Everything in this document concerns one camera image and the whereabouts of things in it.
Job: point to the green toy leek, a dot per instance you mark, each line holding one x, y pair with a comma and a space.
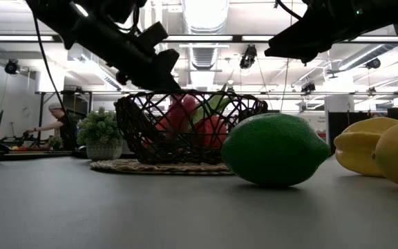
216, 103

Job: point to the red toy bell pepper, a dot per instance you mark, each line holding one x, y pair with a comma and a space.
210, 131

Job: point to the green toy lime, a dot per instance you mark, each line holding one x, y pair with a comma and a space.
275, 148

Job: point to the yellow toy star fruit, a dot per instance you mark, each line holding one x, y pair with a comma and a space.
358, 148

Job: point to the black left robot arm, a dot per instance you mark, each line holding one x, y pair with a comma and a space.
57, 14

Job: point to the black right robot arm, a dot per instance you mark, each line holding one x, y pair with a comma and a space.
392, 14

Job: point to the black ceiling spotlight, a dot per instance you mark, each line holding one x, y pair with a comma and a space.
11, 66
372, 63

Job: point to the green potted plant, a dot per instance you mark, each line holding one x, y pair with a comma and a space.
99, 128

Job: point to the person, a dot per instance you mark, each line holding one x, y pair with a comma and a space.
64, 128

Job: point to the round woven straw placemat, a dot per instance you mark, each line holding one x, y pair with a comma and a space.
133, 166

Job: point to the black partition panel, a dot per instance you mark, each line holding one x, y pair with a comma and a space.
347, 131

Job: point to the small green plant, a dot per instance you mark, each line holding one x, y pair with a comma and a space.
55, 141

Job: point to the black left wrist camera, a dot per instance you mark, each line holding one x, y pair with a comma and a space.
154, 34

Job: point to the black overhead camera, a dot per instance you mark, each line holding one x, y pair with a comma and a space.
249, 57

